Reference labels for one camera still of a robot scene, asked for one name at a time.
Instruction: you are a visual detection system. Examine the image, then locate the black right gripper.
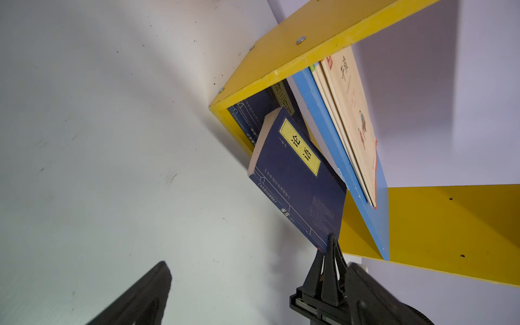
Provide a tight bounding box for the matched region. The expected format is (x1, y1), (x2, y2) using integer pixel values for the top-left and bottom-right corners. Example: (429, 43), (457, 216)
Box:
(290, 234), (353, 325)

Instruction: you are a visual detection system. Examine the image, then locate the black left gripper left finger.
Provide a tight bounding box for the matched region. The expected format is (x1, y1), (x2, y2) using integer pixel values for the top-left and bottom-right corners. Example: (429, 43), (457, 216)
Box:
(89, 261), (172, 325)

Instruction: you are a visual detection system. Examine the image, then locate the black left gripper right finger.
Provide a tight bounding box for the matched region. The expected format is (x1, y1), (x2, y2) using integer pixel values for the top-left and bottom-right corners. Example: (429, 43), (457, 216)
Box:
(345, 262), (433, 325)

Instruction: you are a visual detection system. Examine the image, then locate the large dark blue book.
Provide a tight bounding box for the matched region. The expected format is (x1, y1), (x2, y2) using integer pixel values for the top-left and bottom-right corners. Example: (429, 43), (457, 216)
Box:
(248, 107), (347, 252)

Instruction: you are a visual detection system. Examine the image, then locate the small dark blue poetry book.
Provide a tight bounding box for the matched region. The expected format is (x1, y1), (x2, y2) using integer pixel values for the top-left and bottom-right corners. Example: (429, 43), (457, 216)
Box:
(227, 79), (309, 146)

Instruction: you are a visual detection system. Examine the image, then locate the blue-edged beige reading book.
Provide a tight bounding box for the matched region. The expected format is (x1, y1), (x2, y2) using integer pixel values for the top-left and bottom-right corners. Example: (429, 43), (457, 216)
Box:
(317, 77), (373, 206)

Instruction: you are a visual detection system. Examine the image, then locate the red-edged beige reading book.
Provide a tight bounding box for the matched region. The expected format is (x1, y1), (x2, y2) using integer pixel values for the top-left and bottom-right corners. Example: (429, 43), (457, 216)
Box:
(321, 46), (377, 208)

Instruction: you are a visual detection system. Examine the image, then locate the green-edged beige reading book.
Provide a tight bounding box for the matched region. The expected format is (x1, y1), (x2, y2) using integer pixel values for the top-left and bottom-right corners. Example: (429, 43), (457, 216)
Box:
(310, 62), (326, 84)

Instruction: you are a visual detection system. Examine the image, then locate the yellow blue pink bookshelf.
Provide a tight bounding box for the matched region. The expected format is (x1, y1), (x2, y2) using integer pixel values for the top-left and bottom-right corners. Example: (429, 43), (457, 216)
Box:
(209, 1), (519, 287)

